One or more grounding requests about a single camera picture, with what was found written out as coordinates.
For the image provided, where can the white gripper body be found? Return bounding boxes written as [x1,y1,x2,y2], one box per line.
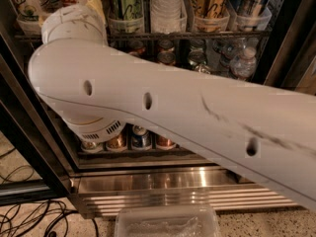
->
[41,4,108,44]

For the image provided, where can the water bottle middle shelf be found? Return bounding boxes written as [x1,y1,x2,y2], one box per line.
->
[230,46,257,81]

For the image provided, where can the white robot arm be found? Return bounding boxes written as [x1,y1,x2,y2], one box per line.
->
[28,4,316,209]

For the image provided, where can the white 7up can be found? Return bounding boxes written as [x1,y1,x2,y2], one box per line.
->
[4,0,62,35]

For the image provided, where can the clear plastic bin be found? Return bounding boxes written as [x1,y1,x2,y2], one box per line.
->
[115,205,222,237]

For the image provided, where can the black floor cables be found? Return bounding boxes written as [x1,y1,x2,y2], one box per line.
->
[0,146,100,237]

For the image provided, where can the water bottle shelf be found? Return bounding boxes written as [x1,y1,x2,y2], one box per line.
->
[150,0,183,34]
[230,46,257,81]

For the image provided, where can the red can bottom shelf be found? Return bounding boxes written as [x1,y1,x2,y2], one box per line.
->
[156,135,176,150]

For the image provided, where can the dark blue can top shelf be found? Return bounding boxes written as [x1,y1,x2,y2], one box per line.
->
[229,0,269,32]

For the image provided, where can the gold can top shelf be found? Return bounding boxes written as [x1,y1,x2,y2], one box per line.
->
[191,0,228,33]

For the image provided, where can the green can top shelf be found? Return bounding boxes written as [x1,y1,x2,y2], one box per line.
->
[109,0,144,34]

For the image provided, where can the water bottle top shelf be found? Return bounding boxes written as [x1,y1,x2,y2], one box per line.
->
[150,0,183,34]

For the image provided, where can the orange can bottom shelf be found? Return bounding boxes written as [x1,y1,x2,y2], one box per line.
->
[106,131,127,152]

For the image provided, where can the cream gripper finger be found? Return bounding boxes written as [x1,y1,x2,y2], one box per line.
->
[77,0,106,23]

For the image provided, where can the silver can bottom shelf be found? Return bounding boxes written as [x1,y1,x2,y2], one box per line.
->
[81,141,103,153]

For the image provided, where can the blue can bottom shelf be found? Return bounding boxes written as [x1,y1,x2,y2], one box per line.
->
[131,125,152,150]

